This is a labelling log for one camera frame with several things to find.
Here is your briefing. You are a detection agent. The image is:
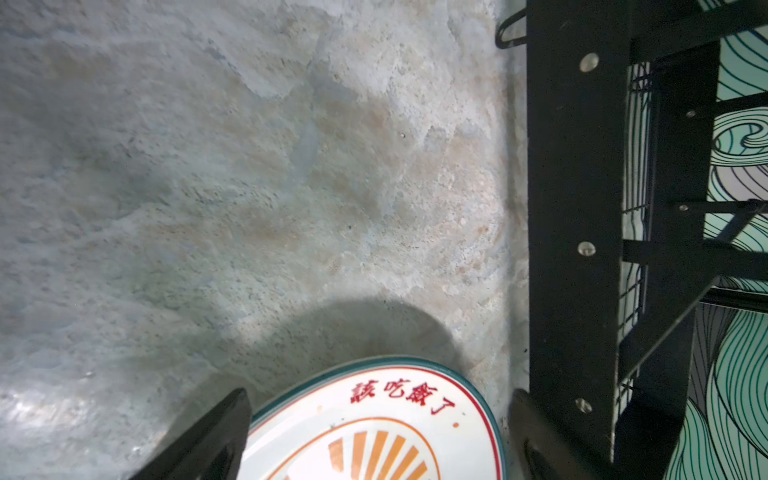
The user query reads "orange sunburst plate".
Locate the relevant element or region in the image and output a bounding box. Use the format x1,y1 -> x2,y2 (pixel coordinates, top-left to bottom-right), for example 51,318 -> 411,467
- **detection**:
237,356 -> 509,479

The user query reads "black wire dish rack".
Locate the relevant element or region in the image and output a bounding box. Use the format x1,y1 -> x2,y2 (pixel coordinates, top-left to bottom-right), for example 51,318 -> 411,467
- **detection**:
495,1 -> 767,479

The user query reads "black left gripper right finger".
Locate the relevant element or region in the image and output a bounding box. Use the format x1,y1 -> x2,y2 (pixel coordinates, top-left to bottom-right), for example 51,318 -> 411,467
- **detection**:
510,389 -> 600,479

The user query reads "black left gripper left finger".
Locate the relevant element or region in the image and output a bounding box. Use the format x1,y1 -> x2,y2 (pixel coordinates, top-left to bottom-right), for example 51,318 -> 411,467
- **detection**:
132,388 -> 251,480

